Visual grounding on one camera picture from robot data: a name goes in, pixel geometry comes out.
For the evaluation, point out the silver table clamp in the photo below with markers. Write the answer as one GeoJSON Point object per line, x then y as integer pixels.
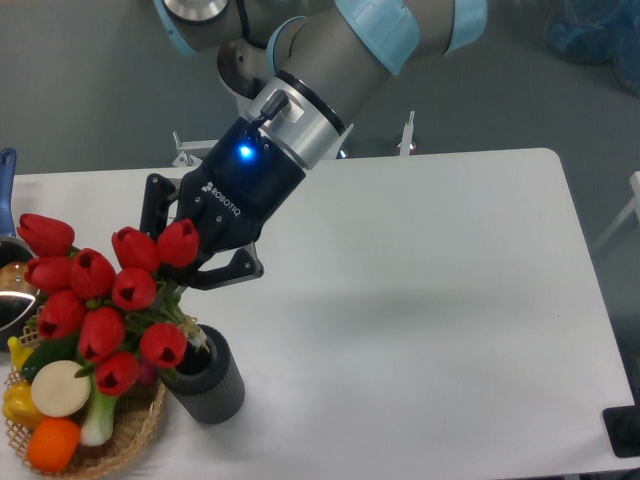
{"type": "Point", "coordinates": [407, 145]}

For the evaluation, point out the orange fruit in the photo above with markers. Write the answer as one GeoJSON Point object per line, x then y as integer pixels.
{"type": "Point", "coordinates": [53, 444]}

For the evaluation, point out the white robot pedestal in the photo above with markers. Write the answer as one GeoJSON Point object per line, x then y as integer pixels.
{"type": "Point", "coordinates": [243, 71]}

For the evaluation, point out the red radish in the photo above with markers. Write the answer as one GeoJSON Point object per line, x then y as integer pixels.
{"type": "Point", "coordinates": [147, 374]}

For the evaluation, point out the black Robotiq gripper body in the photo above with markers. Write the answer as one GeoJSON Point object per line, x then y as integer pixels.
{"type": "Point", "coordinates": [240, 184]}

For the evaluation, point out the red tulip bouquet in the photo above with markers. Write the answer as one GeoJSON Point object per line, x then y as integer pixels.
{"type": "Point", "coordinates": [121, 316]}

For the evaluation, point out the blue plastic bag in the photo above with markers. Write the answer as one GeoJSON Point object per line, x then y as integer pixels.
{"type": "Point", "coordinates": [597, 32]}

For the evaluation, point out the green bok choy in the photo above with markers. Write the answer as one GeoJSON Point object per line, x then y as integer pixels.
{"type": "Point", "coordinates": [98, 425]}

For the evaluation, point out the cream round disc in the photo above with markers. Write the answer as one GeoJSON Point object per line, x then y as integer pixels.
{"type": "Point", "coordinates": [57, 392]}

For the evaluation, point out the black device at table edge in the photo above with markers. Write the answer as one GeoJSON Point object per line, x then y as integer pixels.
{"type": "Point", "coordinates": [622, 425]}

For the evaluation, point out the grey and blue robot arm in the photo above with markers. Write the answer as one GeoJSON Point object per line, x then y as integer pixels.
{"type": "Point", "coordinates": [315, 65]}

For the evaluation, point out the yellow bell pepper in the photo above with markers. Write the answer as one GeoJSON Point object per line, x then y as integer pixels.
{"type": "Point", "coordinates": [19, 407]}

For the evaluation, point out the yellow banana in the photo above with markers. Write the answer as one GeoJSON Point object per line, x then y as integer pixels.
{"type": "Point", "coordinates": [19, 352]}

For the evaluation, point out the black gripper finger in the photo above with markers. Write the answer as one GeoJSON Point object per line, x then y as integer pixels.
{"type": "Point", "coordinates": [159, 194]}
{"type": "Point", "coordinates": [244, 265]}

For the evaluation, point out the blue handled saucepan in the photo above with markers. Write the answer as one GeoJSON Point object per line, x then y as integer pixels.
{"type": "Point", "coordinates": [18, 297]}

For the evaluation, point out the white frame at right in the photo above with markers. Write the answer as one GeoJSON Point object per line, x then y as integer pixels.
{"type": "Point", "coordinates": [623, 223]}

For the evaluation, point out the dark grey ribbed vase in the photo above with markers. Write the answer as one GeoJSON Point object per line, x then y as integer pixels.
{"type": "Point", "coordinates": [208, 383]}

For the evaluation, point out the woven wicker basket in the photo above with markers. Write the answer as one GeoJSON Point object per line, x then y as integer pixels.
{"type": "Point", "coordinates": [135, 421]}

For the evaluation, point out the dark green cucumber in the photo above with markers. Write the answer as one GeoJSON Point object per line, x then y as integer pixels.
{"type": "Point", "coordinates": [49, 351]}

